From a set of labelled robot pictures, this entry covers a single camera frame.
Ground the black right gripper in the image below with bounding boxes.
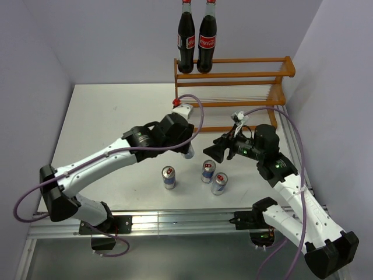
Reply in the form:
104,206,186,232
203,124,264,163

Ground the silver blue can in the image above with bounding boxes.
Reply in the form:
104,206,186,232
201,160,216,184
211,172,228,195
183,144,195,159
161,166,176,190

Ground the cola glass bottle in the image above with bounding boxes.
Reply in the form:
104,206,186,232
177,1,195,74
197,1,217,74

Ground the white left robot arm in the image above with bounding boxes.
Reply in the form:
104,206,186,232
40,113,194,233

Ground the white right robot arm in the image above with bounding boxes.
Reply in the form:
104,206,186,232
203,124,359,279

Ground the orange wooden shelf rack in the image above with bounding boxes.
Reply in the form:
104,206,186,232
174,56,295,128

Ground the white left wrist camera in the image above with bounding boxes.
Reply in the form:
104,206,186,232
171,99,193,121

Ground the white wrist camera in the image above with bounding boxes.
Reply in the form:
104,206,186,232
231,111,249,136
171,99,193,121

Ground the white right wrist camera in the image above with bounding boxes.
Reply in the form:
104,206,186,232
231,111,249,136

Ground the aluminium front rail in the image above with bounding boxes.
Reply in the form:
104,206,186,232
27,208,252,239

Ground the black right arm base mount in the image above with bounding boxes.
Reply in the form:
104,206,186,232
229,210,275,246

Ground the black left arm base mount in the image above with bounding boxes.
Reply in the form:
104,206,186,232
79,215,132,251

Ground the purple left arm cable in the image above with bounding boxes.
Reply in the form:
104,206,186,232
13,93,205,258

